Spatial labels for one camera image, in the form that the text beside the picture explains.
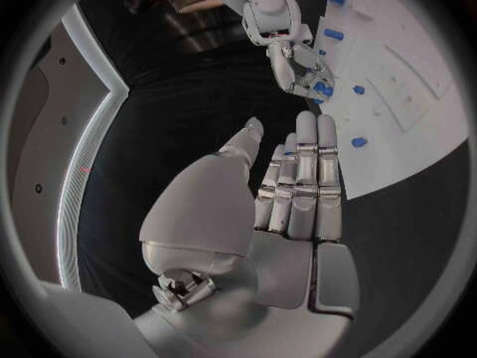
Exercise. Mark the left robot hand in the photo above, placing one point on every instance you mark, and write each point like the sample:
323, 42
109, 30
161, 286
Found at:
223, 214

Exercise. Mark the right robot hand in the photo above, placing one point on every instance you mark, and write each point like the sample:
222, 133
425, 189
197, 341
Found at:
294, 68

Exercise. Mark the blue gear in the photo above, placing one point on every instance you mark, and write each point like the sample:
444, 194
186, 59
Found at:
322, 89

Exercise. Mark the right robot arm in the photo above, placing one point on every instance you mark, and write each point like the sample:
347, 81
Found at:
268, 3

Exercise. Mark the white task board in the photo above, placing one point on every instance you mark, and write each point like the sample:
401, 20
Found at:
391, 95

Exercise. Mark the blue cylinder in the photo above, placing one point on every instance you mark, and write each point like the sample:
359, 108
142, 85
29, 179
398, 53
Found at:
333, 34

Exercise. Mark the blue plug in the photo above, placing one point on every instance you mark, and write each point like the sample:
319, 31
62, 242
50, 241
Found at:
358, 89
359, 142

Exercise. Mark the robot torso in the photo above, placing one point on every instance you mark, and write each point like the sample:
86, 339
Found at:
56, 155

